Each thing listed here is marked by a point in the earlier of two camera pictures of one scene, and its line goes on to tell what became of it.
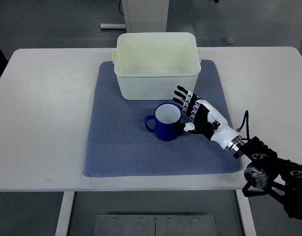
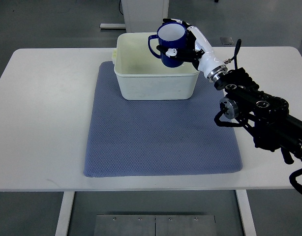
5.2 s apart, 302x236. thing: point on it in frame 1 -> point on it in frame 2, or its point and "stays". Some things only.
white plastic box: (149, 66) stays
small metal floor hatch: (227, 41) stays
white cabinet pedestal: (145, 15) stays
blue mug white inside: (166, 114) -> (172, 34)
